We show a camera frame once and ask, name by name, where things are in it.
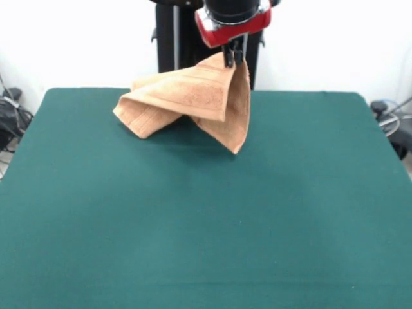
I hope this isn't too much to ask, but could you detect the tan terry towel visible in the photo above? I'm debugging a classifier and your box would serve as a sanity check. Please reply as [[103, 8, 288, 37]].
[[112, 51, 252, 155]]

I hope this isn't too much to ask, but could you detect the dark green table cloth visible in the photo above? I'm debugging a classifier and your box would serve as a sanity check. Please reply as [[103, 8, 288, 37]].
[[0, 87, 412, 309]]

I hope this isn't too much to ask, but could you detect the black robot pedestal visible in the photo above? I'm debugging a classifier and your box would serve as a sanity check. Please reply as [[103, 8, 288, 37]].
[[150, 3, 267, 91]]

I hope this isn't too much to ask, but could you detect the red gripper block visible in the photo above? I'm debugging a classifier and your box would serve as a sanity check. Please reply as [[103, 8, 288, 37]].
[[194, 1, 274, 69]]

